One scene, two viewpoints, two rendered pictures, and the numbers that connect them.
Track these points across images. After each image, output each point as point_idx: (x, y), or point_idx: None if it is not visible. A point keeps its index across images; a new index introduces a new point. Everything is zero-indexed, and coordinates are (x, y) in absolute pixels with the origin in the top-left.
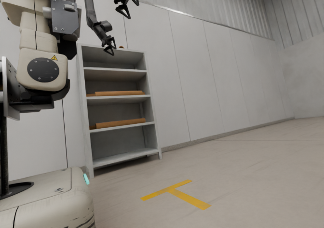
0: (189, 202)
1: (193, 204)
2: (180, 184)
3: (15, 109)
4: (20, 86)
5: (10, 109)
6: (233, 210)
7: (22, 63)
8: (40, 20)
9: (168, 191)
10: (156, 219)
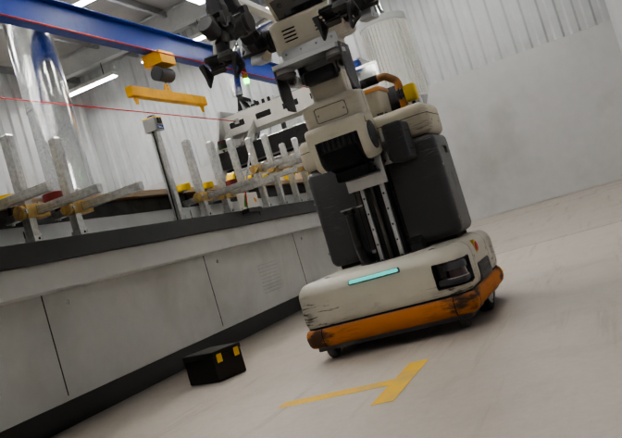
0: (319, 394)
1: (307, 397)
2: (389, 392)
3: (367, 176)
4: None
5: (354, 183)
6: (240, 419)
7: None
8: None
9: (391, 380)
10: (342, 375)
